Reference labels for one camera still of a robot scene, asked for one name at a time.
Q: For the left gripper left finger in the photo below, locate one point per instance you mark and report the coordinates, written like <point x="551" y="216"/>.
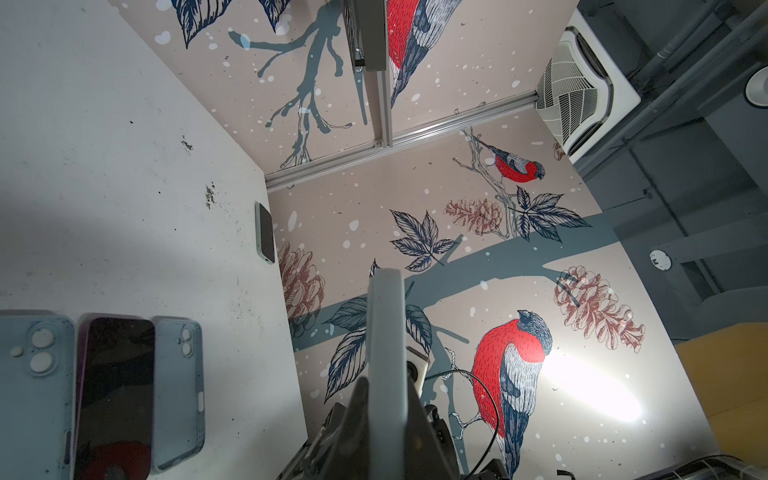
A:
<point x="348" y="455"/>

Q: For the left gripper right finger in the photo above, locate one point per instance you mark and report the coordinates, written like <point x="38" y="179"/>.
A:
<point x="430" y="450"/>

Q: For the round ceiling lamp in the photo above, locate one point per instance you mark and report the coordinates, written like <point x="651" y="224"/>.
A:
<point x="756" y="89"/>

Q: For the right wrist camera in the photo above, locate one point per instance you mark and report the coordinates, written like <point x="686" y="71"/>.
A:
<point x="417" y="365"/>

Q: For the black phone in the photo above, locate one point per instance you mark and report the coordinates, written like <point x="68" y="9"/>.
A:
<point x="264" y="233"/>
<point x="115" y="395"/>
<point x="386" y="358"/>

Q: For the light-blue case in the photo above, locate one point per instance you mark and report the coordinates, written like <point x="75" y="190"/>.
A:
<point x="179" y="404"/>
<point x="37" y="395"/>

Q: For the air conditioner unit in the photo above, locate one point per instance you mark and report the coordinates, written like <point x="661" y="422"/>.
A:
<point x="582" y="94"/>

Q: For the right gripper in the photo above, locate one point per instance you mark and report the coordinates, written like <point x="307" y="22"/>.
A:
<point x="309" y="460"/>

